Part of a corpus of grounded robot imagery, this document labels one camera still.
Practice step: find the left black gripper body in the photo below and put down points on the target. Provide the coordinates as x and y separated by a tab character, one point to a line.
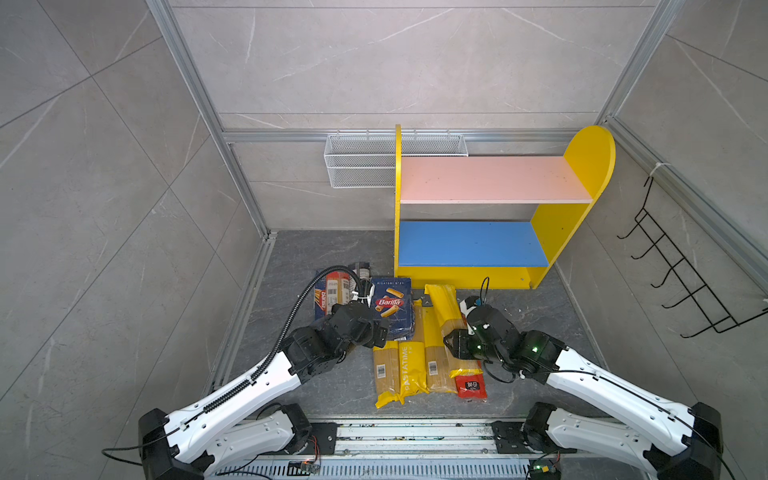
370	337

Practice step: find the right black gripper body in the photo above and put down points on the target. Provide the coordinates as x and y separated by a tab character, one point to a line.
470	346

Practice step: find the yellow spaghetti pack top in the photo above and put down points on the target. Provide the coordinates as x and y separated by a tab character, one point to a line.
440	320

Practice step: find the yellow spaghetti pack barcode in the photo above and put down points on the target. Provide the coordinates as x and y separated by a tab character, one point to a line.
438	371

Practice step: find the yellow spaghetti pack white lettering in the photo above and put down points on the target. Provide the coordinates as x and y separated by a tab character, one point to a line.
412	359

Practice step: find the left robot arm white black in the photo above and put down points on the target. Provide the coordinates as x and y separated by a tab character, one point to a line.
216	432

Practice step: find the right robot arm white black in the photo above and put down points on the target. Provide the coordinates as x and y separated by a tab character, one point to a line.
664	438

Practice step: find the blue Barilla pasta bag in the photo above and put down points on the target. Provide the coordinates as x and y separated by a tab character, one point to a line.
391	302

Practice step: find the yellow pink blue shelf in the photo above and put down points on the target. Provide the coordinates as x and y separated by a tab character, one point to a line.
462	219

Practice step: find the red blue spaghetti pack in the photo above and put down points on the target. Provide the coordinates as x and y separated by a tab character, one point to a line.
332	289

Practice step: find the dark label spaghetti pack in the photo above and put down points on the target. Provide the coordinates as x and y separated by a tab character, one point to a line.
361	270

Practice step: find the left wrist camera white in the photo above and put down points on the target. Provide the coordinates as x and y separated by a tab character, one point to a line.
363	291

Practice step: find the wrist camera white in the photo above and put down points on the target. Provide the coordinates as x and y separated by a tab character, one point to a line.
363	291
467	305

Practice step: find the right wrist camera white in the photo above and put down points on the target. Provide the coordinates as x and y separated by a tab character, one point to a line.
467	305

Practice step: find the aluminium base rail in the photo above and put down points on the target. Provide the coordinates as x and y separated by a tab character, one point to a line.
424	449

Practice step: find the white wire mesh basket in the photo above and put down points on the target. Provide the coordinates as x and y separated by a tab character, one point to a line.
367	161

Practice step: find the black wire hook rack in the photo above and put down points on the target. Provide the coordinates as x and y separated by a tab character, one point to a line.
678	266

